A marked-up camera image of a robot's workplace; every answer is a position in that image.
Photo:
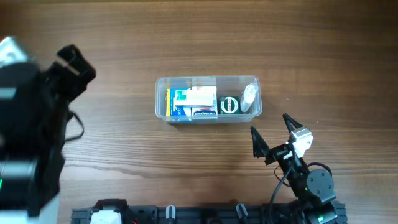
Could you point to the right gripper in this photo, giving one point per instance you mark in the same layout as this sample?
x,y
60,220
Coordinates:
x,y
278,152

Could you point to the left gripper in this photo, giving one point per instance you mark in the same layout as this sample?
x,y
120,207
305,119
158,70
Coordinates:
x,y
59,76

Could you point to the white dropper bottle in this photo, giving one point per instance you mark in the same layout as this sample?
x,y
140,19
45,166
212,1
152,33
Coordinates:
x,y
248,97

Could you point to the green round-logo box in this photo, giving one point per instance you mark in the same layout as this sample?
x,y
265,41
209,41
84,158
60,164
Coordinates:
x,y
228,105

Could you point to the white Hansaplast box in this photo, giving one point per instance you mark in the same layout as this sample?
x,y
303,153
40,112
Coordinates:
x,y
201,110

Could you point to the white green medicine box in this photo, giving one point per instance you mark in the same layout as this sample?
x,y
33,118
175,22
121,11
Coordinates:
x,y
193,97

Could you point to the blue yellow VapoDrops box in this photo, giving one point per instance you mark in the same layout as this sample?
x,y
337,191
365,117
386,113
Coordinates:
x,y
173,95

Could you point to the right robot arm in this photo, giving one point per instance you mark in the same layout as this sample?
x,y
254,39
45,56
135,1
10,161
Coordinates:
x,y
312,184

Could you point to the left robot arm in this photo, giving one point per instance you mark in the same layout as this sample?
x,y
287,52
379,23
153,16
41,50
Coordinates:
x,y
30,187

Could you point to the clear plastic container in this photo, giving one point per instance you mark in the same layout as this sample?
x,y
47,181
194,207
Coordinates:
x,y
233,85

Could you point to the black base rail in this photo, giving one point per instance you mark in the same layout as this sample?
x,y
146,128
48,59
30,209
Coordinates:
x,y
280,213

